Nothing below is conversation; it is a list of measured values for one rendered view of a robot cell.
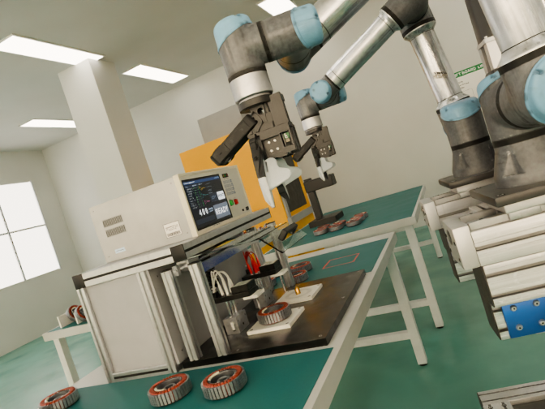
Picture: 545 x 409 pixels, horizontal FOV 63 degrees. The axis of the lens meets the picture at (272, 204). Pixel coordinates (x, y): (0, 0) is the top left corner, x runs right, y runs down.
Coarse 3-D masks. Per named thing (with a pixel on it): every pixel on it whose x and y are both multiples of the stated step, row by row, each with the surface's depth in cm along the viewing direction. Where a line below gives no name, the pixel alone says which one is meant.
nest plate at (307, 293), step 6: (300, 288) 172; (306, 288) 169; (312, 288) 166; (318, 288) 164; (288, 294) 169; (294, 294) 166; (300, 294) 163; (306, 294) 161; (312, 294) 158; (282, 300) 162; (288, 300) 160; (294, 300) 158; (300, 300) 157; (306, 300) 156
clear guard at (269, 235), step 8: (280, 224) 145; (288, 224) 145; (256, 232) 144; (264, 232) 135; (272, 232) 133; (280, 232) 136; (296, 232) 142; (224, 240) 153; (240, 240) 134; (248, 240) 126; (264, 240) 125; (272, 240) 127; (280, 240) 129; (288, 240) 132; (296, 240) 135; (208, 248) 141; (216, 248) 133; (224, 248) 129; (280, 248) 124; (288, 248) 127; (192, 256) 133
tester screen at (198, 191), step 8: (216, 176) 160; (184, 184) 140; (192, 184) 144; (200, 184) 149; (208, 184) 154; (216, 184) 158; (192, 192) 143; (200, 192) 147; (208, 192) 152; (192, 200) 142; (200, 200) 146; (208, 200) 151; (224, 200) 161; (192, 208) 140; (200, 208) 145; (208, 208) 149; (216, 216) 152; (200, 224) 142
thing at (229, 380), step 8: (224, 368) 113; (232, 368) 111; (240, 368) 109; (208, 376) 111; (216, 376) 111; (224, 376) 110; (232, 376) 106; (240, 376) 106; (208, 384) 106; (216, 384) 104; (224, 384) 104; (232, 384) 104; (240, 384) 106; (208, 392) 104; (216, 392) 103; (224, 392) 103; (232, 392) 104
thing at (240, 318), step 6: (240, 312) 147; (228, 318) 145; (234, 318) 144; (240, 318) 146; (246, 318) 150; (228, 324) 145; (234, 324) 144; (240, 324) 145; (246, 324) 149; (228, 330) 145; (240, 330) 144
